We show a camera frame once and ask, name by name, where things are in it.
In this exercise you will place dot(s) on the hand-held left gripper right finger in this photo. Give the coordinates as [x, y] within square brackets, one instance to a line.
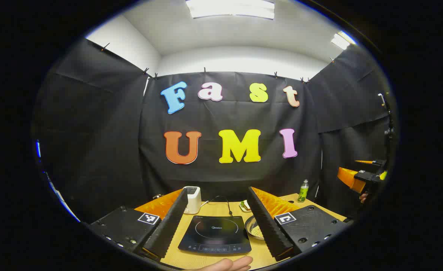
[266, 222]

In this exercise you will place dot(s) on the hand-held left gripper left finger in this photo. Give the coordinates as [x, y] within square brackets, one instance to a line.
[169, 222]

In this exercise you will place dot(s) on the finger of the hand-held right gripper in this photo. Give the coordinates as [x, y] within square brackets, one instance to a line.
[351, 178]
[364, 162]

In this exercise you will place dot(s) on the stainless steel pot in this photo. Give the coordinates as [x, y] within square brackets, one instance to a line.
[252, 226]

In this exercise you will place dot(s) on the black induction cooktop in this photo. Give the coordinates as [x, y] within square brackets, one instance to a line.
[214, 237]

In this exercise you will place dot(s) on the pile of soybeans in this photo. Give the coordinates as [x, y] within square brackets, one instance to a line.
[257, 232]

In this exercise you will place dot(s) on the sandwich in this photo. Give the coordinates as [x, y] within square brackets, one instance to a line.
[246, 205]

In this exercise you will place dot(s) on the white rectangular plate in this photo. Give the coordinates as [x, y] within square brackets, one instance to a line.
[241, 207]

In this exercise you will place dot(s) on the white toaster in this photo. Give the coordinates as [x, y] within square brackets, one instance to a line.
[193, 201]

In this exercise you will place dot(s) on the black equipment stand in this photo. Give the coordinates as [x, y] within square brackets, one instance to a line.
[390, 131]

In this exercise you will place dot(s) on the green drink bottle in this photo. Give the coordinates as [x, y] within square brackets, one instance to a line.
[303, 192]

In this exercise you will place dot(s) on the black backdrop cloth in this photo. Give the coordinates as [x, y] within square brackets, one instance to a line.
[225, 116]

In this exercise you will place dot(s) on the small ceiling light panel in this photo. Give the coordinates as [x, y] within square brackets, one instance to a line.
[341, 40]

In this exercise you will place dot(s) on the large ceiling light panel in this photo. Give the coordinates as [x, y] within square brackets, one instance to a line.
[229, 8]

